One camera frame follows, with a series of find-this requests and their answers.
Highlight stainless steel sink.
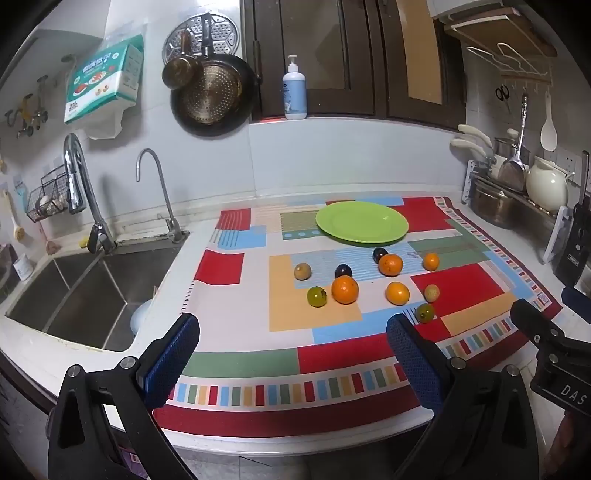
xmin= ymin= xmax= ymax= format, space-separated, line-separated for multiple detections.
xmin=4 ymin=240 xmax=190 ymax=352

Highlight steel dish rack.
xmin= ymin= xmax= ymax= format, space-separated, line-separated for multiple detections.
xmin=462 ymin=159 xmax=573 ymax=259

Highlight steel spatula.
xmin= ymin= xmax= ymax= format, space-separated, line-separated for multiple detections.
xmin=496 ymin=92 xmax=529 ymax=192

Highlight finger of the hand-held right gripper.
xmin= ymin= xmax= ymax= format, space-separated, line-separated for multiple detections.
xmin=562 ymin=286 xmax=591 ymax=315
xmin=510 ymin=299 xmax=591 ymax=365

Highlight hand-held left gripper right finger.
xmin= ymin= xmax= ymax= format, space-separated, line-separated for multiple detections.
xmin=386 ymin=314 xmax=541 ymax=480

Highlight green plate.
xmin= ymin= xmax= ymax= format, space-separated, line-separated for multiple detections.
xmin=315 ymin=201 xmax=410 ymax=245

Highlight yellow dish brush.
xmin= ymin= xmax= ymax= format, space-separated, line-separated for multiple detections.
xmin=0 ymin=189 xmax=26 ymax=241

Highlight black frying pan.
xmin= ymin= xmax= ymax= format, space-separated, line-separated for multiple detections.
xmin=170 ymin=13 xmax=259 ymax=138

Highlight dark wooden window frame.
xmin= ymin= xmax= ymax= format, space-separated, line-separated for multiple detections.
xmin=240 ymin=0 xmax=467 ymax=130

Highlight gold mesh strainer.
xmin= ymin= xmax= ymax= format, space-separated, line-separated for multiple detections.
xmin=179 ymin=65 xmax=243 ymax=125

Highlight small steel pot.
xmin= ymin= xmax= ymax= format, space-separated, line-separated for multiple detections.
xmin=494 ymin=128 xmax=522 ymax=158

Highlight small white cup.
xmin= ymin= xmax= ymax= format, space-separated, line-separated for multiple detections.
xmin=13 ymin=257 xmax=37 ymax=281

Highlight white wall outlet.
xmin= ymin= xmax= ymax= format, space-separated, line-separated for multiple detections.
xmin=556 ymin=150 xmax=583 ymax=178

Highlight large orange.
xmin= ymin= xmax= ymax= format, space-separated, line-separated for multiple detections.
xmin=378 ymin=253 xmax=404 ymax=278
xmin=331 ymin=275 xmax=360 ymax=305

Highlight yellow-orange mandarin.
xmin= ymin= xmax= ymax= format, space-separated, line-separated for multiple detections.
xmin=385 ymin=281 xmax=411 ymax=306

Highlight black device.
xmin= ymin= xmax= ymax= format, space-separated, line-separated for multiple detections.
xmin=551 ymin=150 xmax=591 ymax=287

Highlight white kettle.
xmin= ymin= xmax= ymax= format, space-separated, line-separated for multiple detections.
xmin=526 ymin=156 xmax=575 ymax=214

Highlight white rice spoon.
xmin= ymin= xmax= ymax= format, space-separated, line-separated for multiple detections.
xmin=540 ymin=90 xmax=558 ymax=152

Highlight green white bag box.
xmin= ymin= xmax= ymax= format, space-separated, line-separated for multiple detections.
xmin=64 ymin=33 xmax=145 ymax=140

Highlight black wire basket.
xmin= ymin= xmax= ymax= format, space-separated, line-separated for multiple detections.
xmin=25 ymin=171 xmax=88 ymax=223

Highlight pale blue bowl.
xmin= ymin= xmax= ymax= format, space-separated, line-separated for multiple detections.
xmin=129 ymin=299 xmax=153 ymax=334

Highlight brass wall hooks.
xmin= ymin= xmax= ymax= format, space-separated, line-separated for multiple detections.
xmin=4 ymin=76 xmax=51 ymax=139

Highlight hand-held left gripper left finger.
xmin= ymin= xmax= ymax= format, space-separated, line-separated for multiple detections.
xmin=47 ymin=313 xmax=201 ymax=480

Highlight round steel steamer plate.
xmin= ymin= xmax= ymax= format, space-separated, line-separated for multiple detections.
xmin=163 ymin=13 xmax=241 ymax=65

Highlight white wire hanger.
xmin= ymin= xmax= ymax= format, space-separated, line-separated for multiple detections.
xmin=466 ymin=42 xmax=552 ymax=77

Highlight small brass saucepan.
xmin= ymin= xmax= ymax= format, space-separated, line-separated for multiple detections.
xmin=161 ymin=30 xmax=204 ymax=90

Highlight white blue pump soap bottle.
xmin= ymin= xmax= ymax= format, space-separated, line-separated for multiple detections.
xmin=283 ymin=54 xmax=308 ymax=121

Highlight wooden cutting board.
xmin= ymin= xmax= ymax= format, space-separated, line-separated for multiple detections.
xmin=443 ymin=7 xmax=557 ymax=58

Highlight colourful patchwork table mat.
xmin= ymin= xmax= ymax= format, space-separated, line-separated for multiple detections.
xmin=152 ymin=196 xmax=564 ymax=439

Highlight large steel pot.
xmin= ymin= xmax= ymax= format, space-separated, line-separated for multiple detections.
xmin=471 ymin=178 xmax=527 ymax=230

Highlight thin chrome faucet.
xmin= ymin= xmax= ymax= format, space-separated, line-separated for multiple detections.
xmin=136 ymin=148 xmax=185 ymax=244

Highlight large chrome faucet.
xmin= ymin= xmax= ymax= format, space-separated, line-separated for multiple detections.
xmin=63 ymin=133 xmax=116 ymax=254

